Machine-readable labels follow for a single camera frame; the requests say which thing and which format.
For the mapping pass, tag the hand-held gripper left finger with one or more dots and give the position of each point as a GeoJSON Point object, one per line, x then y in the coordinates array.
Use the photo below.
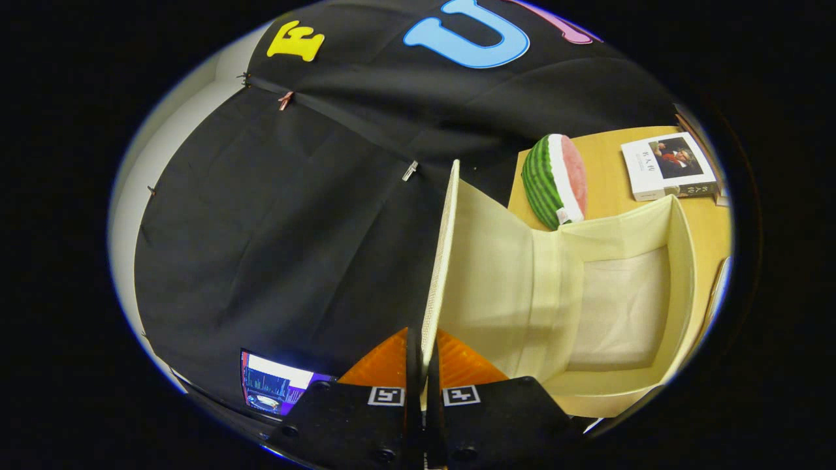
{"type": "Point", "coordinates": [413, 372]}

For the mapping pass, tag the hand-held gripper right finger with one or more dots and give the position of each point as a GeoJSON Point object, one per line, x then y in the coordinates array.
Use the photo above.
{"type": "Point", "coordinates": [503, 418]}

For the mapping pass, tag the beige fabric storage box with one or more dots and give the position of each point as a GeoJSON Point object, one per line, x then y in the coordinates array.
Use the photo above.
{"type": "Point", "coordinates": [496, 274]}

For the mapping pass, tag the computer monitor screen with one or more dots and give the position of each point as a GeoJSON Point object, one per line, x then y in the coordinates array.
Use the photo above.
{"type": "Point", "coordinates": [274, 385]}

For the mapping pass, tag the black backdrop cloth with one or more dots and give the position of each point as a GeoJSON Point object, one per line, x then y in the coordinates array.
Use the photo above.
{"type": "Point", "coordinates": [261, 228]}

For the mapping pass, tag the watermelon slice plush toy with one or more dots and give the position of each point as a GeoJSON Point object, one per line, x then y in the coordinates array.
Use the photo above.
{"type": "Point", "coordinates": [542, 183]}

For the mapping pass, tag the white portrait cover book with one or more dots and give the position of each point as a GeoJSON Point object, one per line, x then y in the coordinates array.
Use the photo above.
{"type": "Point", "coordinates": [643, 173]}

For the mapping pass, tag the pink clothespin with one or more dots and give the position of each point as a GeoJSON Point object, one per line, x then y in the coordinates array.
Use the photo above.
{"type": "Point", "coordinates": [285, 100]}

